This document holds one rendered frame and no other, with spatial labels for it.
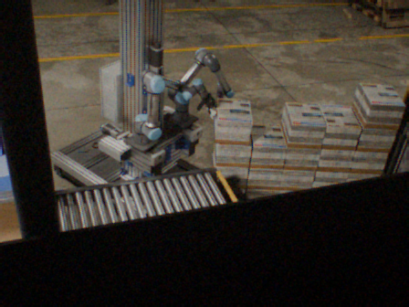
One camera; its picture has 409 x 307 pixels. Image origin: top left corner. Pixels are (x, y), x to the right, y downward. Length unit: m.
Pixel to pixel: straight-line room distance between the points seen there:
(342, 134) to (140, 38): 1.79
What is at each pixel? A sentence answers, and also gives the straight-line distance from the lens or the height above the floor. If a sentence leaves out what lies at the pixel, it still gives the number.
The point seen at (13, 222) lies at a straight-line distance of 3.45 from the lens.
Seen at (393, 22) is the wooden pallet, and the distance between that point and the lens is 9.98.
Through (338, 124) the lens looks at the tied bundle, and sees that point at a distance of 4.17.
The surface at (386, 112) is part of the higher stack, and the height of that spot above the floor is 1.22.
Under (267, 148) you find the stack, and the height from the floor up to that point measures 0.82.
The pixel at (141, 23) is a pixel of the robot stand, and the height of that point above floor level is 1.74.
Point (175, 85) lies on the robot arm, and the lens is 3.95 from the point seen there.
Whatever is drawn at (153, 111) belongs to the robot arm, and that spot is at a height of 1.19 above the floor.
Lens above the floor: 3.10
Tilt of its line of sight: 36 degrees down
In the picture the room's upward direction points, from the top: 5 degrees clockwise
